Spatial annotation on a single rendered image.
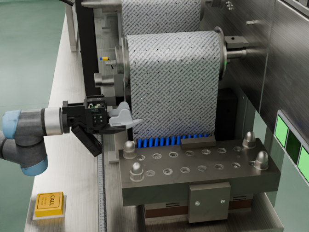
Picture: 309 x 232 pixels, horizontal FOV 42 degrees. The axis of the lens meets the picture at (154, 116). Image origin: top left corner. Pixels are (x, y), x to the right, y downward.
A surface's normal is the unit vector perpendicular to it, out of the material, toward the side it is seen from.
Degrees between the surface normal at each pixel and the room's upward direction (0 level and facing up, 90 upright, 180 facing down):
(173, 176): 0
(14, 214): 0
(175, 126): 90
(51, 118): 44
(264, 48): 90
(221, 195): 90
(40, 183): 0
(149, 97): 90
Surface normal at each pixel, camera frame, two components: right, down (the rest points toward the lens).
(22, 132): 0.13, 0.51
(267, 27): -0.99, 0.07
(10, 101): -0.01, -0.86
